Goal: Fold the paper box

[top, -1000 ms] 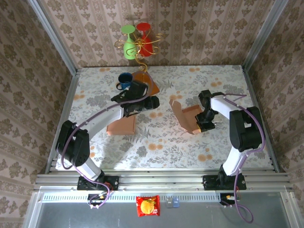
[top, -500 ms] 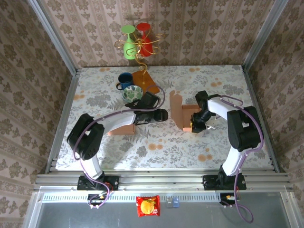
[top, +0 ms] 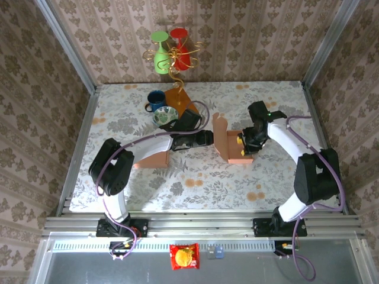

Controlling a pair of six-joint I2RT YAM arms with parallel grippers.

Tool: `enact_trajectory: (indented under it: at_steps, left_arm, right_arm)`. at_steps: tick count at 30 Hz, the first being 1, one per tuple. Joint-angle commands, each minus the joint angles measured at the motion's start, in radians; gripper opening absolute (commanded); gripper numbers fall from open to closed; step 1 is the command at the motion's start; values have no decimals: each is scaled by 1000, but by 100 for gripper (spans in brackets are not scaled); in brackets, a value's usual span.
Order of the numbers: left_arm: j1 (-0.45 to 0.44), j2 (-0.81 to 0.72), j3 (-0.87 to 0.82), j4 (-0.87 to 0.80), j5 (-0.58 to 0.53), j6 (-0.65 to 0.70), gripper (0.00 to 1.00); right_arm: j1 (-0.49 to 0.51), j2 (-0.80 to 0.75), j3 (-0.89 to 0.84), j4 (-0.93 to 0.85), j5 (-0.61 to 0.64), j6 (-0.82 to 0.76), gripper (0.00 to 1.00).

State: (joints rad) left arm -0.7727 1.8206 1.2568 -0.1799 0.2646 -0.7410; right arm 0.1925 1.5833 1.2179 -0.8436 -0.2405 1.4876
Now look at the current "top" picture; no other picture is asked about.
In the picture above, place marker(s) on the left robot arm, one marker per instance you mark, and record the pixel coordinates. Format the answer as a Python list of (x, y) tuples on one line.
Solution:
[(151, 146)]

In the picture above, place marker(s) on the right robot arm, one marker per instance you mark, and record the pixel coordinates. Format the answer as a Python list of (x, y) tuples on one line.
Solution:
[(284, 139)]

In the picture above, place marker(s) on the green leaf pattern bowl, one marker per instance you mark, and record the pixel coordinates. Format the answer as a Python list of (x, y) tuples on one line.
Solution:
[(165, 115)]

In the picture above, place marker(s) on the dark blue mug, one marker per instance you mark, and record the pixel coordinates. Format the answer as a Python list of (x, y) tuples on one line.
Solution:
[(156, 99)]

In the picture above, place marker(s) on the red wine glass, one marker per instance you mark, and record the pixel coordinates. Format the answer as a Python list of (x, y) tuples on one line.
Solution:
[(181, 60)]

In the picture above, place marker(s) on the green wine glass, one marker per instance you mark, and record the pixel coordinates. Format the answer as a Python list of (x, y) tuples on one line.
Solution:
[(161, 60)]

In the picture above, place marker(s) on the black connector block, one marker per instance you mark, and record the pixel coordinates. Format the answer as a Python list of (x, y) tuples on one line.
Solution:
[(282, 247), (120, 248)]

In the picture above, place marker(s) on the small blue card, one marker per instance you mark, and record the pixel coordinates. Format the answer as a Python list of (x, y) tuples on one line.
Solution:
[(219, 252)]

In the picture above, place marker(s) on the small grey card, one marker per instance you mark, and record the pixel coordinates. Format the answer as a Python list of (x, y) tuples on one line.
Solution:
[(210, 252)]

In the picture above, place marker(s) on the red snack packet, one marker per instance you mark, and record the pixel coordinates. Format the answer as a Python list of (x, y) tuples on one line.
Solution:
[(184, 256)]

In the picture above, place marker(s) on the aluminium table side rail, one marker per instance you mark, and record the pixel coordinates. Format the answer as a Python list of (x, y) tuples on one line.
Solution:
[(86, 133), (322, 133)]

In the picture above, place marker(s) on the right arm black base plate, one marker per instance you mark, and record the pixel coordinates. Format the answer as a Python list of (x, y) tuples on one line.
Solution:
[(263, 227)]

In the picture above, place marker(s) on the aluminium front rail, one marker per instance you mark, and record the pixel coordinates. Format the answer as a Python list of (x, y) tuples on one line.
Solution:
[(201, 223)]

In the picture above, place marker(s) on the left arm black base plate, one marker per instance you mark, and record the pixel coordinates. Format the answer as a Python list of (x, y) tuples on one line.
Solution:
[(142, 227)]

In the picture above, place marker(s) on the aluminium frame post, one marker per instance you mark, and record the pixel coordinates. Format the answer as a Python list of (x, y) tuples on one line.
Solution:
[(325, 44), (68, 44)]

